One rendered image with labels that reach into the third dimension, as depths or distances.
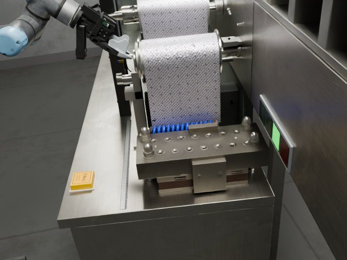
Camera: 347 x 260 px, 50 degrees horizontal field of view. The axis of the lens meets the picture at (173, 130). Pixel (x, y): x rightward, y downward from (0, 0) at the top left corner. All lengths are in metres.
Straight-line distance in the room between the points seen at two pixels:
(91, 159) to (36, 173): 1.65
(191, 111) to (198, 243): 0.43
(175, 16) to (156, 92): 0.31
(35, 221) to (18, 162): 0.76
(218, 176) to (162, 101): 0.31
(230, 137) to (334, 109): 0.60
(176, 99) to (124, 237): 0.47
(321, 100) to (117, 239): 0.80
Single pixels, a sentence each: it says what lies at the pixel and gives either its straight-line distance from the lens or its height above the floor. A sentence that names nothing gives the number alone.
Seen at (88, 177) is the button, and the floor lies 0.92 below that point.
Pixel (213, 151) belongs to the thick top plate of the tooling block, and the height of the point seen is 1.03.
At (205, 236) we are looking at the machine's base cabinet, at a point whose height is 0.76.
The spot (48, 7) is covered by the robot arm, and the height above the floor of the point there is 1.44.
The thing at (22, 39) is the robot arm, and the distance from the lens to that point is 1.11.
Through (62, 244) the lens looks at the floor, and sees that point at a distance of 2.39.
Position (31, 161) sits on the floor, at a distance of 3.17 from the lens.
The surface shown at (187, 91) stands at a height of 1.15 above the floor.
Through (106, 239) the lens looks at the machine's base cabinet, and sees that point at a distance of 1.23.
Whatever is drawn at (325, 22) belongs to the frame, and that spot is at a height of 1.50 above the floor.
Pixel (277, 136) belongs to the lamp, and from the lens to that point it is 0.90.
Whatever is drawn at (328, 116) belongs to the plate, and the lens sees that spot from 0.65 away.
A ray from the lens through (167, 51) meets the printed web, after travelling 1.16.
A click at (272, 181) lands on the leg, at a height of 0.61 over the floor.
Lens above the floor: 1.68
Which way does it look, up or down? 32 degrees down
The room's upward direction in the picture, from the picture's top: 5 degrees counter-clockwise
